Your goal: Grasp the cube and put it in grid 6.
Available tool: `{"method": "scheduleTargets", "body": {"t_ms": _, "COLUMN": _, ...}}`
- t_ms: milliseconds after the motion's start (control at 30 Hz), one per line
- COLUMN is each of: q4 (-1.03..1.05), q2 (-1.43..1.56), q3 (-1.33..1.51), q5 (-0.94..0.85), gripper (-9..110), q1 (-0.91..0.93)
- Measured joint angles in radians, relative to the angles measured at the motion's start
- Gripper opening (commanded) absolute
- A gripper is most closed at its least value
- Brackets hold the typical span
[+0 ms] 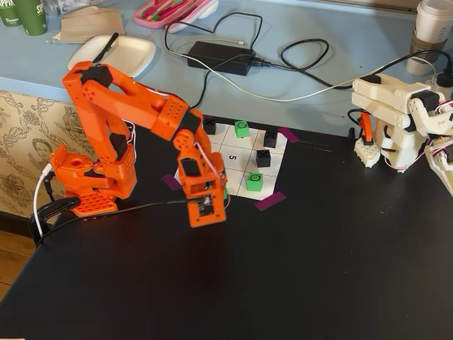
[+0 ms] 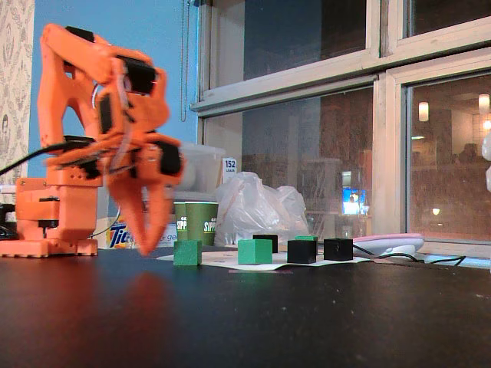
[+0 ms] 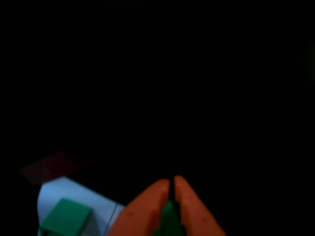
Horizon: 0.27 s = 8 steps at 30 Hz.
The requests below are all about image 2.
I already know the white window frame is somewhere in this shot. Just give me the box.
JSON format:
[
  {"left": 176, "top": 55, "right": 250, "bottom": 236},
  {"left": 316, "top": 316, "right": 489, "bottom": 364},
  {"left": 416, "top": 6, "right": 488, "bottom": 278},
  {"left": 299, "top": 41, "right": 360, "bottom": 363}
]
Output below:
[{"left": 190, "top": 0, "right": 491, "bottom": 258}]

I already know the thin black adapter cable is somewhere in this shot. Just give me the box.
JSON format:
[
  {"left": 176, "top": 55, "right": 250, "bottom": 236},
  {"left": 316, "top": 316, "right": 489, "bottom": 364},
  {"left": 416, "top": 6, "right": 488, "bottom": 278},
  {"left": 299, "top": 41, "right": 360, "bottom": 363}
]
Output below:
[{"left": 354, "top": 243, "right": 467, "bottom": 266}]

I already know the black cube with cross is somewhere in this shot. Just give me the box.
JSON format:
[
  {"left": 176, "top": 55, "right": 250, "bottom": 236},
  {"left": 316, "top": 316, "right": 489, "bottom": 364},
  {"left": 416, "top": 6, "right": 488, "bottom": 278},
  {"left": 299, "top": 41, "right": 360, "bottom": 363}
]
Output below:
[
  {"left": 323, "top": 238, "right": 354, "bottom": 262},
  {"left": 287, "top": 239, "right": 318, "bottom": 265},
  {"left": 252, "top": 234, "right": 278, "bottom": 254}
]

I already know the clear plastic container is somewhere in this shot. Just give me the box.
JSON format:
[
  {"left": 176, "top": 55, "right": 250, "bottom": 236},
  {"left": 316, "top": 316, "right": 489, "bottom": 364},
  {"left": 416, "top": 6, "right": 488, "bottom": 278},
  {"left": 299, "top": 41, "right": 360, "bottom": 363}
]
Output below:
[{"left": 174, "top": 142, "right": 227, "bottom": 192}]

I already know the metal bead blind chain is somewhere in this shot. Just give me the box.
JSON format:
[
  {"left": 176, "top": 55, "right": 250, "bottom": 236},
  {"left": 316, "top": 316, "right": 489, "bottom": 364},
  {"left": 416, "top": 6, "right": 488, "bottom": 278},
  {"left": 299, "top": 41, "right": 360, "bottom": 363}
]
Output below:
[{"left": 180, "top": 0, "right": 192, "bottom": 123}]

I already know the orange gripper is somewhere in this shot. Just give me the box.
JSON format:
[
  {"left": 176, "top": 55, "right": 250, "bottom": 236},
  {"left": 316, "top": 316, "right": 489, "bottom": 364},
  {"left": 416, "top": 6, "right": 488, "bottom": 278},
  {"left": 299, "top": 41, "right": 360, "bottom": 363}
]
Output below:
[{"left": 98, "top": 130, "right": 186, "bottom": 258}]

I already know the white label reading 152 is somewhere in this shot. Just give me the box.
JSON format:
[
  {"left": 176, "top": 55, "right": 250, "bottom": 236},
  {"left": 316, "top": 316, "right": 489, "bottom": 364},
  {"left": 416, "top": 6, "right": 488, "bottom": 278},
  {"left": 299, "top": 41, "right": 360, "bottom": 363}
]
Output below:
[{"left": 222, "top": 157, "right": 238, "bottom": 184}]

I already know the pink pencil case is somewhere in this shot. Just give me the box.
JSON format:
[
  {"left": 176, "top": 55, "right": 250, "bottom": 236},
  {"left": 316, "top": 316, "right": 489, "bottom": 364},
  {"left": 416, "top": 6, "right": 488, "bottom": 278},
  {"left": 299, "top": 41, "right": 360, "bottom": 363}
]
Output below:
[{"left": 352, "top": 232, "right": 421, "bottom": 243}]

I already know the detergent box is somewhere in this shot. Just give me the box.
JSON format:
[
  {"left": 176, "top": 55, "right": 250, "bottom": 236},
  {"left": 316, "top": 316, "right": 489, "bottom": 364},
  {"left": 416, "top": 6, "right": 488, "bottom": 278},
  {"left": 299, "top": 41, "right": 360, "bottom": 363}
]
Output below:
[{"left": 94, "top": 214, "right": 177, "bottom": 249}]

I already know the black table clamp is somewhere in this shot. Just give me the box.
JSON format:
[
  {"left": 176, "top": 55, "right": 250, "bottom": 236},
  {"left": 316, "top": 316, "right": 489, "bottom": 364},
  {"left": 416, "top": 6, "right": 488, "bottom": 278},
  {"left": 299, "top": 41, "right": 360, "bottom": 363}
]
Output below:
[{"left": 0, "top": 202, "right": 18, "bottom": 241}]

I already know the black camera cable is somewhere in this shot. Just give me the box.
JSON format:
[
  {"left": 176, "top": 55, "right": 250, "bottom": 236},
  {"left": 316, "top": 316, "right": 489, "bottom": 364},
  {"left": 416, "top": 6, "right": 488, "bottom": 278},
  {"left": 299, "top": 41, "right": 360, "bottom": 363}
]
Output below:
[{"left": 0, "top": 141, "right": 70, "bottom": 177}]

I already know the white numbered grid paper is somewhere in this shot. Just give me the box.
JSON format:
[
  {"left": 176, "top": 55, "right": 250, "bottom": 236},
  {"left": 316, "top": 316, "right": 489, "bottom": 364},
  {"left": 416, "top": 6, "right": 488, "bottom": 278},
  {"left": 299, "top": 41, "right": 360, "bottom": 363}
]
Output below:
[{"left": 157, "top": 251, "right": 373, "bottom": 271}]

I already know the white plastic bag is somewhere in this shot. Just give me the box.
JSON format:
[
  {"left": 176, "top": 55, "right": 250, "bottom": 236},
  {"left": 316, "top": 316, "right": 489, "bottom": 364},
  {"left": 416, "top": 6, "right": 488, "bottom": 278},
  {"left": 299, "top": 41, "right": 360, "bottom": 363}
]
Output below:
[{"left": 214, "top": 171, "right": 310, "bottom": 246}]

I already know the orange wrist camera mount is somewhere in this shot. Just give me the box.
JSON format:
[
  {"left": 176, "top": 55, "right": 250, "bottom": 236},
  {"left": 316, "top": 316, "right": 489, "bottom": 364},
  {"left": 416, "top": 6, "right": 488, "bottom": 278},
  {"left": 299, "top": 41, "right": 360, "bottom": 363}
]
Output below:
[{"left": 44, "top": 136, "right": 104, "bottom": 181}]

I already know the white plastic case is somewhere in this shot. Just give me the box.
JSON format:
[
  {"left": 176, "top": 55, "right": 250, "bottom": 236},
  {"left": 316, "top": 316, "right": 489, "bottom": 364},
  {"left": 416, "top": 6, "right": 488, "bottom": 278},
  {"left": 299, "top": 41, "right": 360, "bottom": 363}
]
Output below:
[{"left": 352, "top": 237, "right": 425, "bottom": 256}]

